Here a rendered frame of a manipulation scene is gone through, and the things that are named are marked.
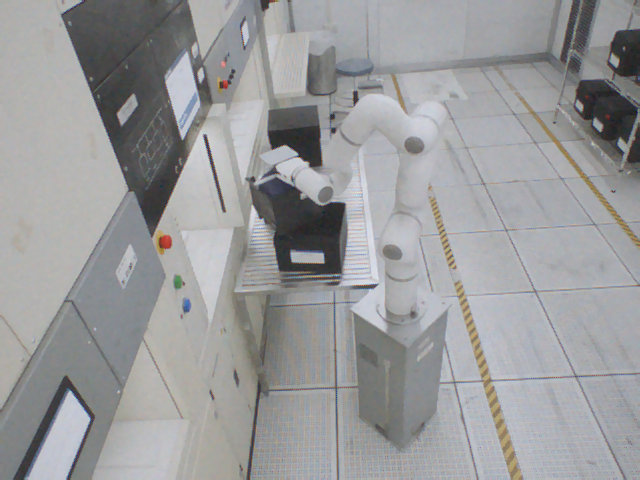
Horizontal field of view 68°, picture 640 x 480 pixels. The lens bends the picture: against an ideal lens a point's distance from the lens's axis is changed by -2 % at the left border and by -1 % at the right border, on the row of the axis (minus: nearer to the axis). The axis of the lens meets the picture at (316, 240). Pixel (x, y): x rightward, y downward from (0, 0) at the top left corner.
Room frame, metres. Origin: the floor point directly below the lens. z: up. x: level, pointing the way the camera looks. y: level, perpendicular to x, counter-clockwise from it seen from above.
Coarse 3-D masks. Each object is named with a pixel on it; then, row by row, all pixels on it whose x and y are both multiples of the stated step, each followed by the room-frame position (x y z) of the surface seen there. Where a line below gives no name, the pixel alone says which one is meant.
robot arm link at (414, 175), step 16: (416, 112) 1.25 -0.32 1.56; (432, 112) 1.23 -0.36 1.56; (416, 160) 1.23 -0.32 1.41; (432, 160) 1.24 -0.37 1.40; (400, 176) 1.24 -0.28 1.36; (416, 176) 1.21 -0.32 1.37; (400, 192) 1.23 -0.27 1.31; (416, 192) 1.21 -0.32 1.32; (400, 208) 1.30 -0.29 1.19; (416, 208) 1.26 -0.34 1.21
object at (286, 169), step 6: (288, 162) 1.56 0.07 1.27; (294, 162) 1.55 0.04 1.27; (300, 162) 1.55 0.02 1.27; (276, 168) 1.54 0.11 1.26; (282, 168) 1.53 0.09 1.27; (288, 168) 1.52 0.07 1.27; (294, 168) 1.51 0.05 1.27; (282, 174) 1.51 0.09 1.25; (288, 174) 1.49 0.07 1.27; (282, 180) 1.52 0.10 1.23; (288, 180) 1.48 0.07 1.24
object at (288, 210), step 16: (272, 160) 1.60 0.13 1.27; (272, 176) 1.61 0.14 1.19; (256, 192) 1.61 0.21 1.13; (288, 192) 1.52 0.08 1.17; (256, 208) 1.63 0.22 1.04; (272, 208) 1.50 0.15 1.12; (288, 208) 1.52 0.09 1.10; (304, 208) 1.55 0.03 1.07; (320, 208) 1.59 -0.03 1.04; (272, 224) 1.52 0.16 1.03; (288, 224) 1.51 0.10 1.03
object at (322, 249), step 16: (336, 208) 1.76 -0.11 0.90; (304, 224) 1.80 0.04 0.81; (320, 224) 1.78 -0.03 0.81; (336, 224) 1.77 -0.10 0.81; (288, 240) 1.54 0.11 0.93; (304, 240) 1.52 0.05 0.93; (320, 240) 1.51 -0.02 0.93; (336, 240) 1.70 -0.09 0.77; (288, 256) 1.54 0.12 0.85; (304, 256) 1.52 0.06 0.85; (320, 256) 1.51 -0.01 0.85; (336, 256) 1.49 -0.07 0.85; (336, 272) 1.50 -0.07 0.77
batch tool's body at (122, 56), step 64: (128, 0) 1.34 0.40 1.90; (128, 64) 1.22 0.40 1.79; (192, 64) 1.73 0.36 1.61; (128, 128) 1.10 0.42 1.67; (192, 128) 1.56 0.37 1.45; (192, 192) 1.77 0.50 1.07; (192, 256) 1.59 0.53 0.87; (192, 320) 1.08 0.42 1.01; (256, 320) 1.74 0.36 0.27; (256, 384) 1.47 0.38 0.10
